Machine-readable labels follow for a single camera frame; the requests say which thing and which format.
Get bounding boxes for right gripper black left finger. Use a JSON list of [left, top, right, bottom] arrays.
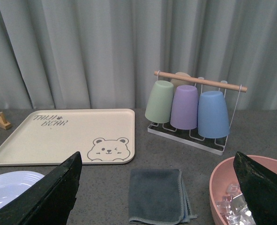
[[0, 151, 82, 225]]

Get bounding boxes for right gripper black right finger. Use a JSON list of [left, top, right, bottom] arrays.
[[233, 151, 277, 225]]

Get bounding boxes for white ribbed plate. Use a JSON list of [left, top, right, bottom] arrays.
[[0, 171, 44, 208]]

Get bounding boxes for clear ice cubes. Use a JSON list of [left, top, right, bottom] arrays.
[[215, 183, 256, 225]]

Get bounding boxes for pink bowl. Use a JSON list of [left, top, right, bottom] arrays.
[[209, 155, 277, 225]]

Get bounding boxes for beige bear tray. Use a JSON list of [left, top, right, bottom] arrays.
[[0, 109, 135, 166]]

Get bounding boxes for blue plastic cup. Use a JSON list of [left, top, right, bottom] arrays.
[[198, 91, 230, 139]]

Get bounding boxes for grey folded cloth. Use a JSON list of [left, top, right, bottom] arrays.
[[128, 169, 197, 225]]

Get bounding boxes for purple plastic cup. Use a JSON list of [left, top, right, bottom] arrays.
[[170, 85, 198, 130]]

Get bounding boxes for green plastic cup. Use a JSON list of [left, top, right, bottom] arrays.
[[145, 80, 174, 123]]

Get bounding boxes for beige plastic cup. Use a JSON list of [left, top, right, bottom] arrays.
[[170, 72, 191, 89]]

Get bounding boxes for white wire cup rack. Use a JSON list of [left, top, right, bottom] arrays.
[[148, 71, 247, 156]]

